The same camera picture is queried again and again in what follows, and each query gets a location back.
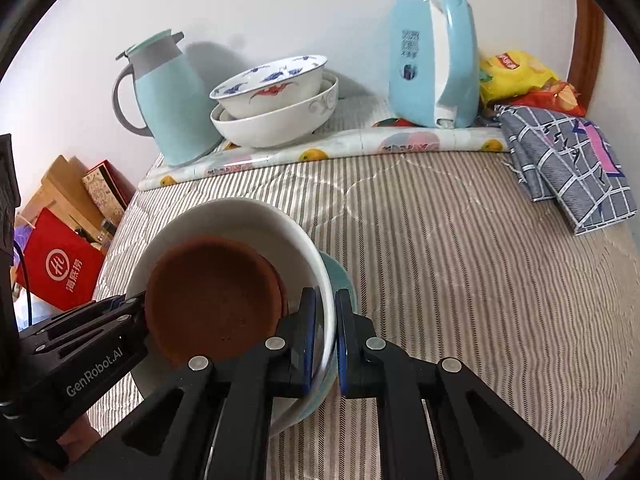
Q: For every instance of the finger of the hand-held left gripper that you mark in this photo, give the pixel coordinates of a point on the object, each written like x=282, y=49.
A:
x=90, y=312
x=110, y=332

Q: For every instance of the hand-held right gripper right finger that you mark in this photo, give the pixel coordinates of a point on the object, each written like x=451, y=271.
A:
x=342, y=345

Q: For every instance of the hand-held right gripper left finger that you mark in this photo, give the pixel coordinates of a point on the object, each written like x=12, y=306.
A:
x=309, y=340

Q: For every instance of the teal square plate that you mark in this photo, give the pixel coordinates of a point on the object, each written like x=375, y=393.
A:
x=342, y=280

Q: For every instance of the brown small bowl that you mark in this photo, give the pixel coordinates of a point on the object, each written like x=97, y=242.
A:
x=210, y=300

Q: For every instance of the person's left hand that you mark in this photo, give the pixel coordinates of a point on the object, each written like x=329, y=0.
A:
x=75, y=432

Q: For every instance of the red paper bag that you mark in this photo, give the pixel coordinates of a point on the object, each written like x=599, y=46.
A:
x=60, y=265

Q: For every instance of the red patterned box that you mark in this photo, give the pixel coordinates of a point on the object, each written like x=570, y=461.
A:
x=105, y=190

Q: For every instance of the striped quilt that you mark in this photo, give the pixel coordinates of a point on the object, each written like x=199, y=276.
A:
x=450, y=270

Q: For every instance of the cardboard box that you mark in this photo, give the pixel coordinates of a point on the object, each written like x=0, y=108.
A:
x=55, y=185

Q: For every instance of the fruit print plastic mat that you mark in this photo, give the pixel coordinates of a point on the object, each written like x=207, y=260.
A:
x=350, y=147

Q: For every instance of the large white swirl bowl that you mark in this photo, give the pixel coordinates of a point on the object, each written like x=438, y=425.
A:
x=280, y=127

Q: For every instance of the teal thermal jug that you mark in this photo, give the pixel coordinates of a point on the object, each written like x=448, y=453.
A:
x=170, y=105

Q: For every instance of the plain white nested bowl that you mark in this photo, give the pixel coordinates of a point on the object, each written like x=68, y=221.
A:
x=227, y=116

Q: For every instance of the blue patterned white bowl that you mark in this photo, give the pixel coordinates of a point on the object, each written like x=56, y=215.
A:
x=270, y=90

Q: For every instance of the grey checked cloth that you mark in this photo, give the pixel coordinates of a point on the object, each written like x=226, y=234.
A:
x=570, y=170

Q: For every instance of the light blue electric kettle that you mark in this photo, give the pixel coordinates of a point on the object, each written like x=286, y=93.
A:
x=425, y=70

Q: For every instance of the yellow snack bag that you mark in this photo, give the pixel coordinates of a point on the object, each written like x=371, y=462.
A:
x=515, y=75

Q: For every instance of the red snack bag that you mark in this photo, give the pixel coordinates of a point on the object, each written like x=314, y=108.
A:
x=555, y=100

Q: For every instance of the wooden door frame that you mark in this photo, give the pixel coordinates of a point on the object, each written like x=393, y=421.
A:
x=587, y=45

